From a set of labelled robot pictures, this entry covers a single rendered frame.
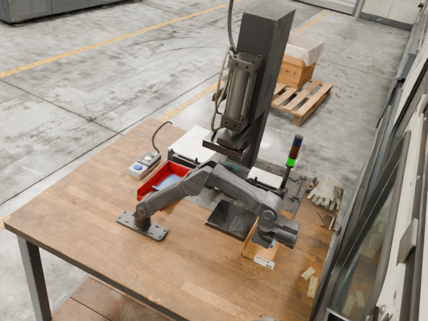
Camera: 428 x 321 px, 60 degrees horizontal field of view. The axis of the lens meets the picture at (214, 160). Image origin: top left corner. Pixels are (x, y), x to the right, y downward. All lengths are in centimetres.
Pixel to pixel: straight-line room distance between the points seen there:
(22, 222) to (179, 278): 62
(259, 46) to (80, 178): 93
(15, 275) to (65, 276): 28
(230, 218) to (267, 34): 72
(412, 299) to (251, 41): 112
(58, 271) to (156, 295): 131
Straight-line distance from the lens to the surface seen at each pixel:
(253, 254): 141
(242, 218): 154
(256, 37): 143
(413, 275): 51
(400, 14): 1057
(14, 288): 251
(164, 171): 171
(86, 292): 215
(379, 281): 62
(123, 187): 165
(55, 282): 248
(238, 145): 153
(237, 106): 144
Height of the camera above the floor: 197
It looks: 35 degrees down
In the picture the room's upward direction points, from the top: 10 degrees clockwise
